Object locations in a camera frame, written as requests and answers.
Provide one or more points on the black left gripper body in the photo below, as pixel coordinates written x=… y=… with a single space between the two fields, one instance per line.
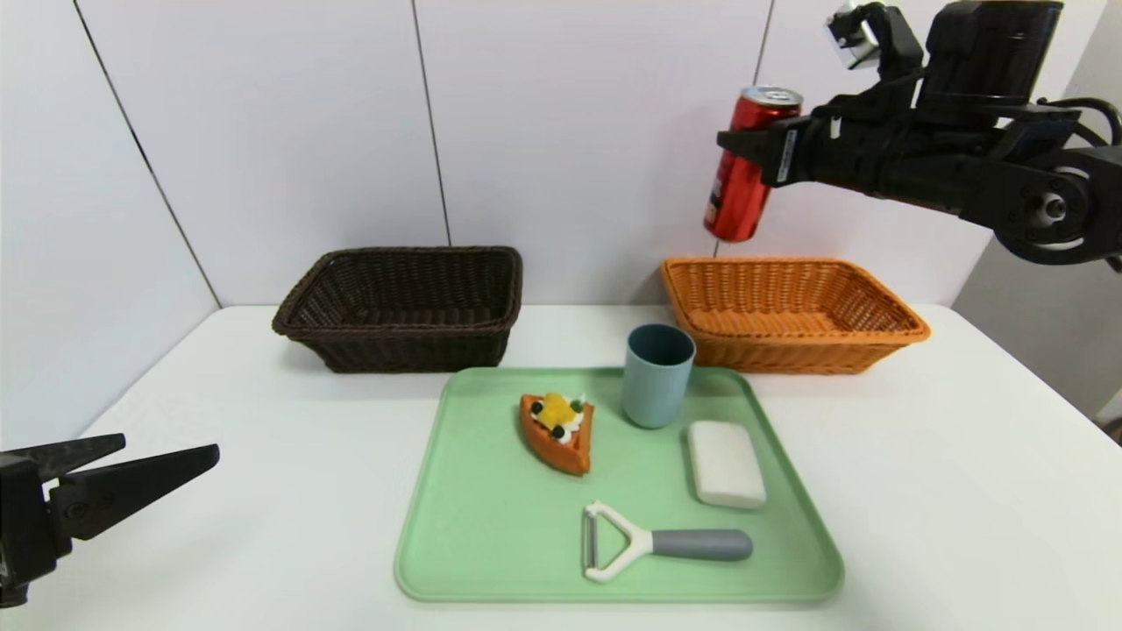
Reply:
x=19 y=517

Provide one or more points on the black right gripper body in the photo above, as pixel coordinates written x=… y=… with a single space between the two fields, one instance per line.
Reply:
x=786 y=154

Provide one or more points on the orange wicker basket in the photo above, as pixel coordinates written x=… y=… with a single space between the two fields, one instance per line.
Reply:
x=789 y=350

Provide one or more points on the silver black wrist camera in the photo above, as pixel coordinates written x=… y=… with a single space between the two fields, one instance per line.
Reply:
x=877 y=39

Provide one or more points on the light green plastic tray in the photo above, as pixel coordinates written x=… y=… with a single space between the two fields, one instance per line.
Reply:
x=500 y=535

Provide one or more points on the red soda can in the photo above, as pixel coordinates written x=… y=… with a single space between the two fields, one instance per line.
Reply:
x=741 y=202

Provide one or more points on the blue-grey plastic cup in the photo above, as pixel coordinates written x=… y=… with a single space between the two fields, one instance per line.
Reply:
x=656 y=394

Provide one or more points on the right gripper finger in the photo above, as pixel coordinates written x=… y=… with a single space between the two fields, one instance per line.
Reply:
x=756 y=149

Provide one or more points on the dark brown wicker basket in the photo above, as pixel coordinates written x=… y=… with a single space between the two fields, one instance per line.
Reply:
x=399 y=346

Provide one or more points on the white soap bar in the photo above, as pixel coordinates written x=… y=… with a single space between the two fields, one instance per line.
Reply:
x=726 y=464

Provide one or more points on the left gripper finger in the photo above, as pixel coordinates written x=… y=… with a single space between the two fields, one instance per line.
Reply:
x=61 y=454
x=123 y=491

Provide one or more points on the toy waffle slice with fruit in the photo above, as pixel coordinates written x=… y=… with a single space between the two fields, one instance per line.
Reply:
x=561 y=443

